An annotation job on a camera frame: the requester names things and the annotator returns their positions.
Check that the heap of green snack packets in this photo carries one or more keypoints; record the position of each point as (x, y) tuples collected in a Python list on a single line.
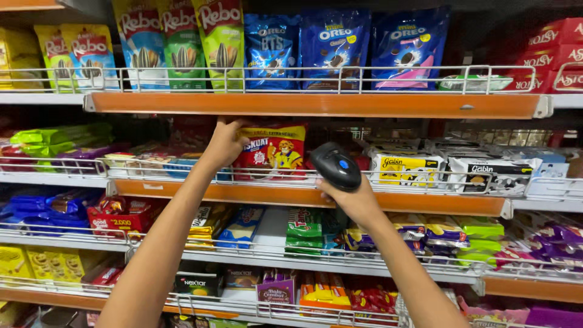
[(54, 139)]

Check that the large green sunflower seed packet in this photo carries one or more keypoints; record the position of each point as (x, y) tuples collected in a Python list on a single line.
[(182, 45)]

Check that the row of yellow cookie packets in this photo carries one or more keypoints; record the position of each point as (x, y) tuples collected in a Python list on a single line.
[(45, 264)]

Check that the blue cookie packet brown print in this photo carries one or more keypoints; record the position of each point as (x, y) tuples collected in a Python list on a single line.
[(335, 45)]

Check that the red yellow biscuit packet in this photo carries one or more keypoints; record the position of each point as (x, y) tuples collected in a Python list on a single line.
[(273, 152)]

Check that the white black cracker packet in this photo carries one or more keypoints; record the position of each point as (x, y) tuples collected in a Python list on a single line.
[(489, 175)]

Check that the heap of purple white packets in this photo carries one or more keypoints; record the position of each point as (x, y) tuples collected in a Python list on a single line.
[(546, 241)]

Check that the black barcode scanner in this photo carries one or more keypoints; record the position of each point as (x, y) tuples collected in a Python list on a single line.
[(336, 166)]

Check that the large blue sunflower seed packet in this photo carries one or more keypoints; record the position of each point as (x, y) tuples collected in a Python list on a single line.
[(141, 45)]

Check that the blue cookie packet pink print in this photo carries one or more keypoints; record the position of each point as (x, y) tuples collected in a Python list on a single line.
[(410, 45)]

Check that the short orange price rail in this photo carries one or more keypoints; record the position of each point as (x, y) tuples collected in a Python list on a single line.
[(533, 290)]

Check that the person's right hand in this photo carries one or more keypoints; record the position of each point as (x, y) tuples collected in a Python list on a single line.
[(357, 205)]

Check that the black cookie box brown print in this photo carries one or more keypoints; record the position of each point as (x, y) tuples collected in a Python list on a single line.
[(241, 279)]

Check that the red cookie box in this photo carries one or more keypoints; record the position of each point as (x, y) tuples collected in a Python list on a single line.
[(120, 216)]

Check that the large lime sunflower seed packet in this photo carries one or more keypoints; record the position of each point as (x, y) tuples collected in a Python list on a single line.
[(223, 41)]

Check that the heap of blue white packets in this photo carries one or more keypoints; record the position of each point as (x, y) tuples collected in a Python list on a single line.
[(553, 173)]

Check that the heap of mixed biscuit packets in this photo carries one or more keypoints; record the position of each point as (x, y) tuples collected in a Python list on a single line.
[(155, 159)]

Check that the person's left fingers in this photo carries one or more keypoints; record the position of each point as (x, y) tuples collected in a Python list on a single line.
[(230, 124)]

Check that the heap of purple snack packets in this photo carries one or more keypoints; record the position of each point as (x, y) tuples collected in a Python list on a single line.
[(86, 154)]

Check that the black cookie box orange print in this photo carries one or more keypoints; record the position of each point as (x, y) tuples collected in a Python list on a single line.
[(198, 284)]

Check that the heap of pink purple packets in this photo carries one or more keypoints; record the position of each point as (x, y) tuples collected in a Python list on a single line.
[(524, 315)]

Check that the stack of blue wafer packets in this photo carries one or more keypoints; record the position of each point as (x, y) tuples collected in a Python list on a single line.
[(241, 225)]

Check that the purple snack box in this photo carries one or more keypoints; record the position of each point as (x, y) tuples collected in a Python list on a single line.
[(275, 291)]

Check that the blue cookie packet dark print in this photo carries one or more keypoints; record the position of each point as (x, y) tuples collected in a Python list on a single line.
[(272, 50)]

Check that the stack of gold wafer packets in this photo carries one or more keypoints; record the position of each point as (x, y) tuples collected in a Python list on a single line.
[(207, 225)]

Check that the small yellow blue seed packet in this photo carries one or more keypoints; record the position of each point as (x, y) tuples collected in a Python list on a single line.
[(91, 54)]

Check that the small yellow sunflower seed packet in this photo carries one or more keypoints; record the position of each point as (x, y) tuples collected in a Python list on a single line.
[(49, 54)]

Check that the heap of red snack packets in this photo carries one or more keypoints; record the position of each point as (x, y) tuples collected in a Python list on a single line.
[(373, 300)]

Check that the stack of lime green packets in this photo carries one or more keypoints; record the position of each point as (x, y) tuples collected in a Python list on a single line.
[(480, 230)]

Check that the stack of orange snack packets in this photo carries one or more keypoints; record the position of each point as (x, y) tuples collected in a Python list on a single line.
[(323, 291)]

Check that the heap of blue foil packets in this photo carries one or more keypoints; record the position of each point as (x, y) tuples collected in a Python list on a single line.
[(41, 209)]

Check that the long orange price rail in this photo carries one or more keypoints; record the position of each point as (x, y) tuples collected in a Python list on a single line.
[(319, 105), (54, 298), (282, 195)]

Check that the white yellow cracker packet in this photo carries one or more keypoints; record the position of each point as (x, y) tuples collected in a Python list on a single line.
[(405, 166)]

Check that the stack of red wafer boxes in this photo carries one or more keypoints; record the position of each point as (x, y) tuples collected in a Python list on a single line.
[(551, 54)]

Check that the green white flat packet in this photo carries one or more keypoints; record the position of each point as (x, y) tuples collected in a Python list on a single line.
[(473, 83)]

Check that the person's right fingers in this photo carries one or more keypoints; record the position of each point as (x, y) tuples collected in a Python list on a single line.
[(325, 189)]

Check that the heap of purple yellow packets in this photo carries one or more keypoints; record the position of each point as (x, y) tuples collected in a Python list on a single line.
[(437, 232)]

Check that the plain yellow snack packet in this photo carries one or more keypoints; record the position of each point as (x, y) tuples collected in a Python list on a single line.
[(18, 54)]

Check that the stack of green wafer packets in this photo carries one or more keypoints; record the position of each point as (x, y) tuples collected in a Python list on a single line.
[(303, 230)]

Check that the person's left hand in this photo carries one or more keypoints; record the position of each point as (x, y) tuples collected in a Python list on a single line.
[(225, 143)]

